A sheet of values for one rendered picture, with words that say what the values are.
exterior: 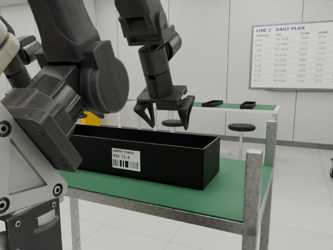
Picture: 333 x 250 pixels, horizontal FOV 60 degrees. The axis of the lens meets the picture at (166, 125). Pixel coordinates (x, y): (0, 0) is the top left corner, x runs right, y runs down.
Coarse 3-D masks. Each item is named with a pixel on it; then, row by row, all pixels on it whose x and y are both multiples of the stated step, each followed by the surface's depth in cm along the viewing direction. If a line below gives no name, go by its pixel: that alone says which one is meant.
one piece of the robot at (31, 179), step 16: (0, 112) 27; (0, 128) 27; (16, 128) 29; (0, 144) 27; (16, 144) 29; (32, 144) 30; (0, 160) 27; (16, 160) 29; (32, 160) 31; (48, 160) 33; (0, 176) 27; (16, 176) 30; (32, 176) 31; (48, 176) 33; (0, 192) 27; (16, 192) 29; (32, 192) 31; (48, 192) 33; (64, 192) 35; (0, 208) 28; (16, 208) 29
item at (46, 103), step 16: (48, 80) 34; (64, 80) 34; (16, 96) 31; (32, 96) 31; (48, 96) 32; (64, 96) 34; (80, 96) 36; (16, 112) 29; (32, 112) 28; (48, 112) 31; (64, 112) 33; (80, 112) 37; (32, 128) 28; (48, 128) 28; (64, 128) 33; (48, 144) 30; (64, 144) 30; (64, 160) 31; (80, 160) 33
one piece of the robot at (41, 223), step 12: (48, 204) 48; (0, 216) 45; (12, 216) 42; (24, 216) 44; (36, 216) 46; (48, 216) 48; (12, 228) 42; (24, 228) 44; (36, 228) 46; (48, 228) 47; (60, 228) 51; (0, 240) 43; (12, 240) 42; (24, 240) 44; (36, 240) 46; (48, 240) 49; (60, 240) 51
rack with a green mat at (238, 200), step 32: (224, 160) 103; (256, 160) 56; (96, 192) 75; (128, 192) 75; (160, 192) 75; (192, 192) 75; (224, 192) 75; (256, 192) 57; (224, 224) 61; (256, 224) 58
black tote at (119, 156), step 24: (72, 144) 92; (96, 144) 88; (120, 144) 84; (144, 144) 81; (168, 144) 96; (192, 144) 93; (216, 144) 85; (96, 168) 90; (120, 168) 86; (144, 168) 82; (168, 168) 79; (192, 168) 76; (216, 168) 87
